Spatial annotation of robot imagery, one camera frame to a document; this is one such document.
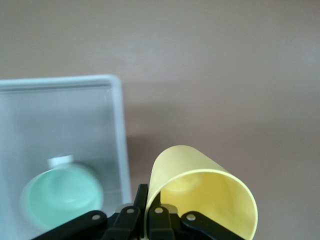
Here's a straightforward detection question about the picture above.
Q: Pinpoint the yellow plastic cup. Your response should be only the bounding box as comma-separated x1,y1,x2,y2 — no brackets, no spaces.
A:
145,144,258,240

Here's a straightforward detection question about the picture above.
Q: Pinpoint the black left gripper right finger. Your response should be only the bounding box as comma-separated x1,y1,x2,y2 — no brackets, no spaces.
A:
147,204,247,240

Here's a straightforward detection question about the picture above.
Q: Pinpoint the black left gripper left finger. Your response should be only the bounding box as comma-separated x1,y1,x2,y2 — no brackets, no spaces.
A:
32,184,149,240

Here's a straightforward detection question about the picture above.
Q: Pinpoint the brown table cover sheet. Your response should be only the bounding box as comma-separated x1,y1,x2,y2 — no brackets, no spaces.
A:
0,0,320,240

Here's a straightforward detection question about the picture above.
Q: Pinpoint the clear plastic bin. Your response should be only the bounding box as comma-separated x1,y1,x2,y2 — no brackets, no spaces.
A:
0,74,133,240

